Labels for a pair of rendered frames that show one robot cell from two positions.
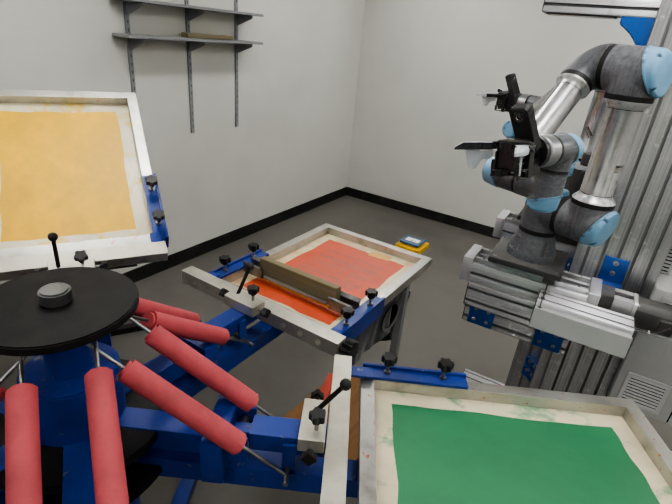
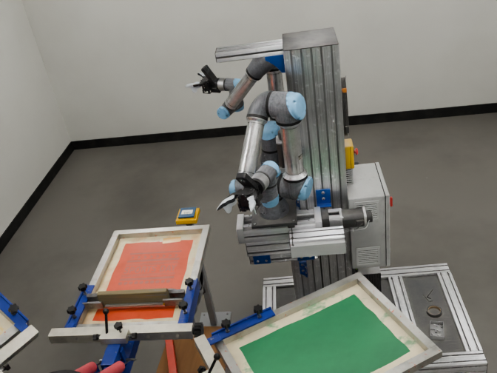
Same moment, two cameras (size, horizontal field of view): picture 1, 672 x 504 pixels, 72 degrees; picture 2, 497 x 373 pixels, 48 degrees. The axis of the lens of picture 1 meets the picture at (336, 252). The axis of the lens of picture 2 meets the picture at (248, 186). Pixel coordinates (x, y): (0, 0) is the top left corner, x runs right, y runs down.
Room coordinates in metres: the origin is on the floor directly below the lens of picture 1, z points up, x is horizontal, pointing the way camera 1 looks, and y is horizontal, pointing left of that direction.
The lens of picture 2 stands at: (-0.70, 0.28, 2.85)
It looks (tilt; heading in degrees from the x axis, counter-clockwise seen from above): 32 degrees down; 339
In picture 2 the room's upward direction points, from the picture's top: 10 degrees counter-clockwise
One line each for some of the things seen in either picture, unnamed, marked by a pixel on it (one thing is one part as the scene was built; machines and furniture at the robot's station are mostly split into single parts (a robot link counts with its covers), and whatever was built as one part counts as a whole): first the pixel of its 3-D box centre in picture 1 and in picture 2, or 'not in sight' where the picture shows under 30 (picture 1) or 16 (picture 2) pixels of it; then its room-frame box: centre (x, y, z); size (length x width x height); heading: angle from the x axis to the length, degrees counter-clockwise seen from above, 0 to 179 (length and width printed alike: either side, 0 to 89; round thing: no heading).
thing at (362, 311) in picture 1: (357, 320); (188, 304); (1.34, -0.10, 0.98); 0.30 x 0.05 x 0.07; 149
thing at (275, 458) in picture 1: (338, 476); not in sight; (0.77, -0.06, 0.90); 1.24 x 0.06 x 0.06; 89
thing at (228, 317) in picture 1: (231, 321); (114, 352); (1.21, 0.31, 1.02); 0.17 x 0.06 x 0.05; 149
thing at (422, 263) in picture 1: (329, 271); (146, 274); (1.69, 0.02, 0.97); 0.79 x 0.58 x 0.04; 149
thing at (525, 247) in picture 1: (534, 240); (273, 202); (1.41, -0.65, 1.31); 0.15 x 0.15 x 0.10
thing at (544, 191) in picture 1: (540, 187); (265, 192); (1.15, -0.51, 1.56); 0.11 x 0.08 x 0.11; 38
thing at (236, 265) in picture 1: (239, 269); (81, 308); (1.63, 0.38, 0.98); 0.30 x 0.05 x 0.07; 149
